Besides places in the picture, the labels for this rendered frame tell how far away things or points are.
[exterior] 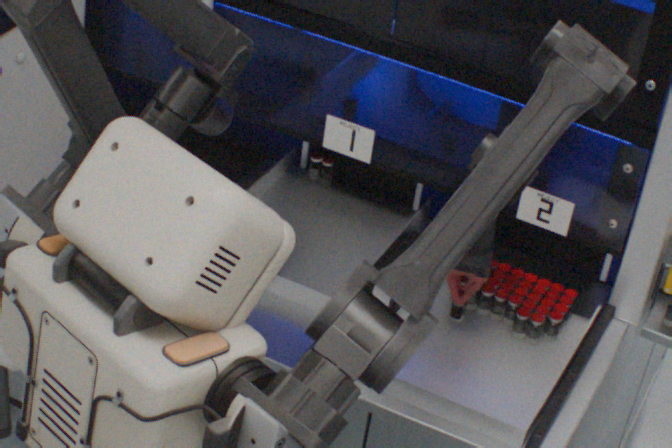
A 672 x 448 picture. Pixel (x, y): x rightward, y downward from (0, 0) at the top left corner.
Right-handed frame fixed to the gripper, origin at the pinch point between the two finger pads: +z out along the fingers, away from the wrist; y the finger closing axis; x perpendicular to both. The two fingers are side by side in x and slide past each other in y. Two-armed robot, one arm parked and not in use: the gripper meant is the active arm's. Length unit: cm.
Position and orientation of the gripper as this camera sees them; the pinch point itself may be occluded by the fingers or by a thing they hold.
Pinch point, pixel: (460, 294)
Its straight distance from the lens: 195.4
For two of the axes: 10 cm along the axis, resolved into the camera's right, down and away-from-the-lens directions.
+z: -1.1, 8.2, 5.7
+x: -9.7, -2.1, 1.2
